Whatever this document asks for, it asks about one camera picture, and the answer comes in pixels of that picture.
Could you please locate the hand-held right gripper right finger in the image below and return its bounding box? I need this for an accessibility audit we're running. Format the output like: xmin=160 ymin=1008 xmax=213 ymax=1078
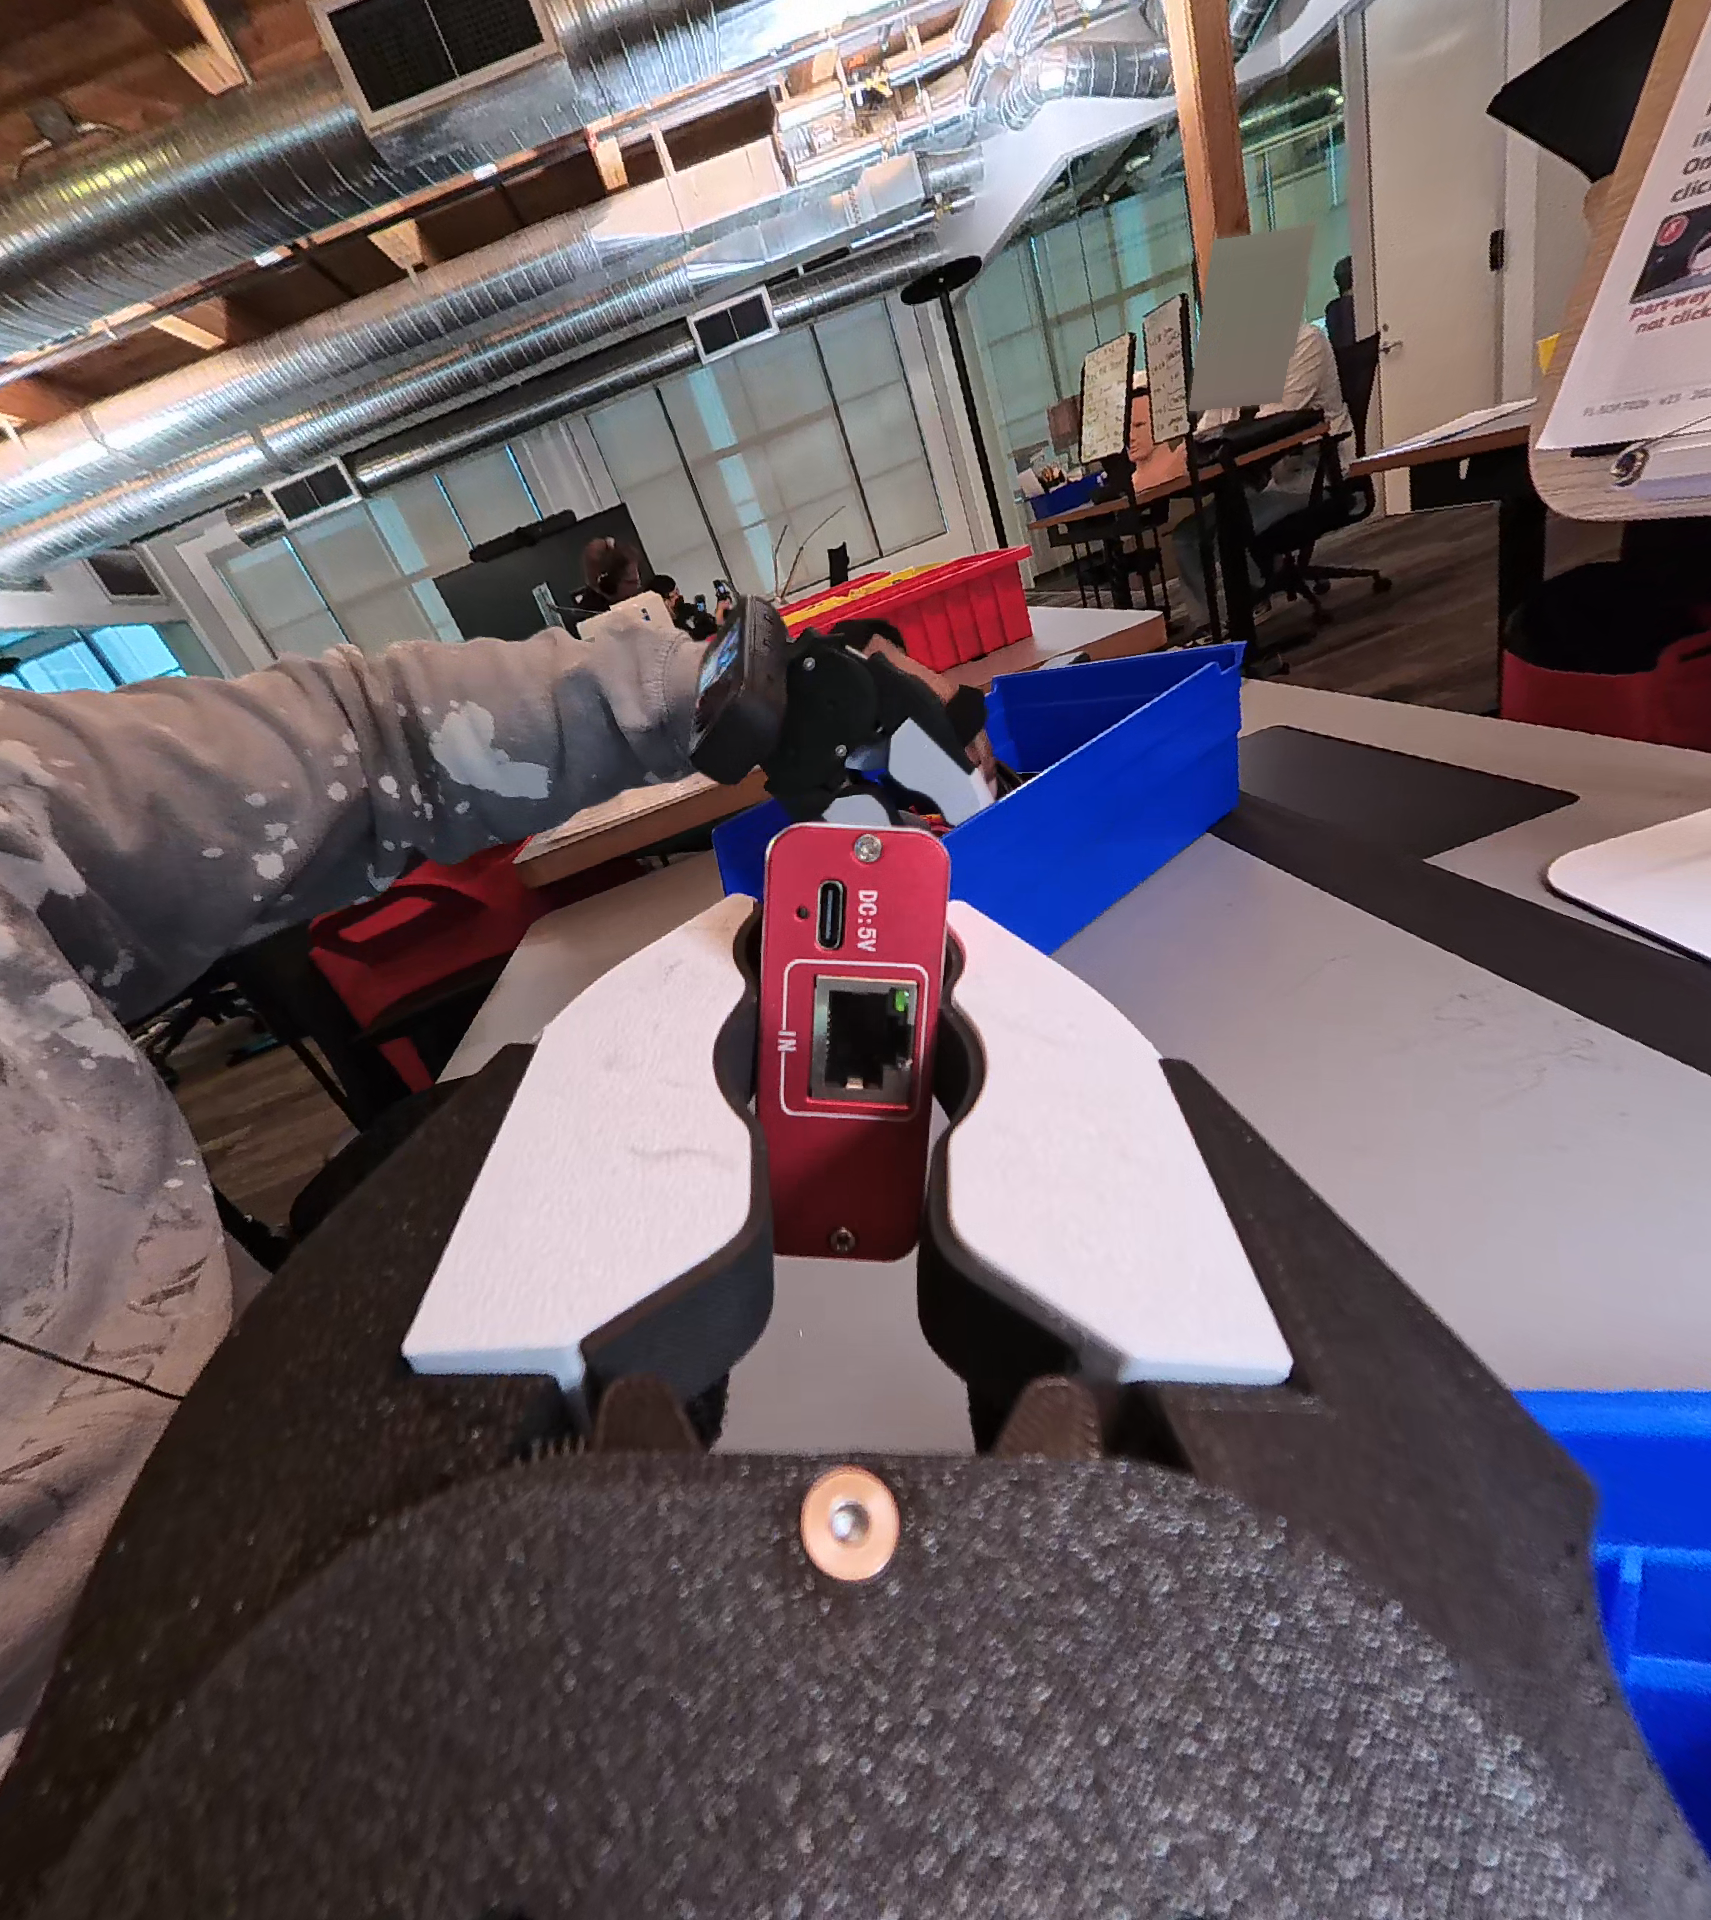
xmin=919 ymin=901 xmax=1295 ymax=1387

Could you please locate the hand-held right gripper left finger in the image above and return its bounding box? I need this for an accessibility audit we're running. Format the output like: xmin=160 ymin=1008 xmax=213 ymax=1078
xmin=401 ymin=894 xmax=779 ymax=1383

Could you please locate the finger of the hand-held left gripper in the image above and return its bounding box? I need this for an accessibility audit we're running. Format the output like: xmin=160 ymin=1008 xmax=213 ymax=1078
xmin=885 ymin=715 xmax=999 ymax=828

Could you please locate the blue plastic storage bin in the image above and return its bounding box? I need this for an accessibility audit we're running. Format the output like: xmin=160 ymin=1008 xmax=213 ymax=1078
xmin=711 ymin=642 xmax=1247 ymax=957
xmin=1515 ymin=1388 xmax=1711 ymax=1896

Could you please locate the red ethernet switch box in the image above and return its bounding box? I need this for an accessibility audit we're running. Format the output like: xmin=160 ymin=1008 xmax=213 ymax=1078
xmin=757 ymin=821 xmax=953 ymax=1262

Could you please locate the person's left forearm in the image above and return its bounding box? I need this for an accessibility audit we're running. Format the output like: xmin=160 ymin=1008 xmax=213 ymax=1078
xmin=0 ymin=607 xmax=713 ymax=1862

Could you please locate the red plastic bin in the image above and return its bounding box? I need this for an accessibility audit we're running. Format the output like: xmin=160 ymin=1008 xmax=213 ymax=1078
xmin=1499 ymin=563 xmax=1711 ymax=769
xmin=779 ymin=546 xmax=1037 ymax=672

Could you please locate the black monitor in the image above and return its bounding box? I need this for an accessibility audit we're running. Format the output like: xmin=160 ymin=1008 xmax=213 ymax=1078
xmin=431 ymin=502 xmax=653 ymax=644

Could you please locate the red bag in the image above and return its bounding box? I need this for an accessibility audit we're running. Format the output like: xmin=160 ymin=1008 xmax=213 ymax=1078
xmin=307 ymin=843 xmax=557 ymax=1094

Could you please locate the black office chair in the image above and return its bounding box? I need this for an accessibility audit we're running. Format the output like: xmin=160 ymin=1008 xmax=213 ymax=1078
xmin=1251 ymin=332 xmax=1393 ymax=620

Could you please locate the wooden background desk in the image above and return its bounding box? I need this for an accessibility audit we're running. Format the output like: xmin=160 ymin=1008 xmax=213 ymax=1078
xmin=1347 ymin=403 xmax=1547 ymax=663

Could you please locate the wooden instruction sheet board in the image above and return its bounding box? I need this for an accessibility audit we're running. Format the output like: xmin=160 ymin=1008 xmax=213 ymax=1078
xmin=1527 ymin=0 xmax=1711 ymax=523

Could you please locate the black angled panel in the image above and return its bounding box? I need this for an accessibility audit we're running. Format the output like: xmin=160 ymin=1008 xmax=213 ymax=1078
xmin=1487 ymin=0 xmax=1677 ymax=186

